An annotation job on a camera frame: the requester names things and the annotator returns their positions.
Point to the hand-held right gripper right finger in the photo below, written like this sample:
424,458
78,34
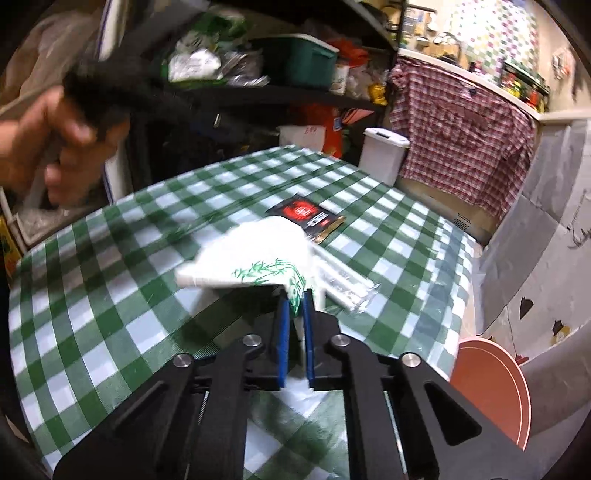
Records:
308,341

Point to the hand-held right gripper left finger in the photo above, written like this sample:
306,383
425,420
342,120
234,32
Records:
282,341

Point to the white paper bag green print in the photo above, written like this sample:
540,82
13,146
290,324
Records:
249,258

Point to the pink plastic basin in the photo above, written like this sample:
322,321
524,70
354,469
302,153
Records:
489,392

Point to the person's left hand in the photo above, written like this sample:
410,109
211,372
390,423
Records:
41,138

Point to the clear plastic wrapper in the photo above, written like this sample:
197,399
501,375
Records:
341,277

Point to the white and green plastic bag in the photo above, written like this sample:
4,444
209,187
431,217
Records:
194,62

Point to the beige plastic bag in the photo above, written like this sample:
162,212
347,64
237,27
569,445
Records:
41,50

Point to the black and red packet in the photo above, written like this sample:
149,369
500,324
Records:
300,212

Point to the silver foil bag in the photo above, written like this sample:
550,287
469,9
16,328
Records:
244,69

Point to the black shelf unit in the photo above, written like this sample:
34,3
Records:
277,94

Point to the green checked tablecloth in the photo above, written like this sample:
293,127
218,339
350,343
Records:
115,277

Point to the green storage bin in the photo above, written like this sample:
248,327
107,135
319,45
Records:
295,64

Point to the white pedal bin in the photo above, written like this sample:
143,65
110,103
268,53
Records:
381,157

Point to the orange and white sack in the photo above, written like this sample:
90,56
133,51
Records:
323,124

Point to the white container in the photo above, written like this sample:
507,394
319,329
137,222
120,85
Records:
339,79

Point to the orange bag on shelf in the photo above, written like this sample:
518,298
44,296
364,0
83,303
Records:
351,53

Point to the yellow packet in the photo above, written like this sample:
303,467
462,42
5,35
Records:
378,94

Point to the red plaid cloth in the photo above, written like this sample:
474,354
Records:
461,129

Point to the grey printed cloth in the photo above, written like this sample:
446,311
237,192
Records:
545,207

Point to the metal faucet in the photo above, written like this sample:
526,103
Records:
451,44

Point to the rack of bottles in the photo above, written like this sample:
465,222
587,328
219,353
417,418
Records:
524,85

